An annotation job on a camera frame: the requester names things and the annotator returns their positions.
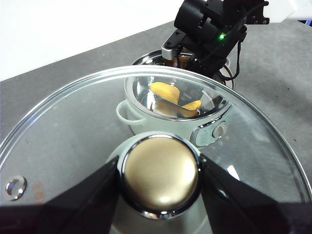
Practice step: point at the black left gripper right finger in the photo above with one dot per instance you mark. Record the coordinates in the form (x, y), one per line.
(256, 217)

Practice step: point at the yellow corn cob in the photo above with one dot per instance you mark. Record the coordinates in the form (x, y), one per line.
(165, 91)

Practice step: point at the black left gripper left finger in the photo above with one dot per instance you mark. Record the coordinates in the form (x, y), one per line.
(61, 217)

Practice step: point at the glass lid with green knob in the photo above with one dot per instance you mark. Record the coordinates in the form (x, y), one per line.
(161, 170)

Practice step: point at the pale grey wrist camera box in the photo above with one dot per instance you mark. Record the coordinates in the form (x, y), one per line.
(169, 52)

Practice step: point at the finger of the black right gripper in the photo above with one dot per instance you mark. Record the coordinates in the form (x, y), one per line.
(191, 93)

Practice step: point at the white angular panel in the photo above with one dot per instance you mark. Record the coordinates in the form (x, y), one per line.
(285, 9)

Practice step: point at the pale green electric cooking pot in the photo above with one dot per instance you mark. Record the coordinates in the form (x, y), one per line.
(147, 57)

